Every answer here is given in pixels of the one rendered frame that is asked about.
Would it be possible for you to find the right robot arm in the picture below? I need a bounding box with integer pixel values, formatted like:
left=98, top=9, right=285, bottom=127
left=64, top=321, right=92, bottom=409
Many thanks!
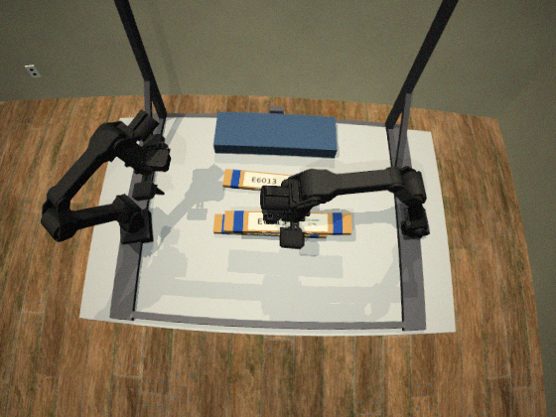
left=41, top=109, right=171, bottom=242

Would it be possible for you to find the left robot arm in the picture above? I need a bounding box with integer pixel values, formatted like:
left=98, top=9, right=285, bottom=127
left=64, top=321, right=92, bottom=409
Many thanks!
left=260, top=166, right=430, bottom=240

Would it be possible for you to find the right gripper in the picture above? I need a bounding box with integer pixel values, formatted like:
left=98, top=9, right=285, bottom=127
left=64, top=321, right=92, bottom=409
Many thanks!
left=124, top=134, right=165, bottom=202

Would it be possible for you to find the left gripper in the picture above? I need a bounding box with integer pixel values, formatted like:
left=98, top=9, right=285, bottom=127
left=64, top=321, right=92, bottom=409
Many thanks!
left=279, top=179, right=310, bottom=249

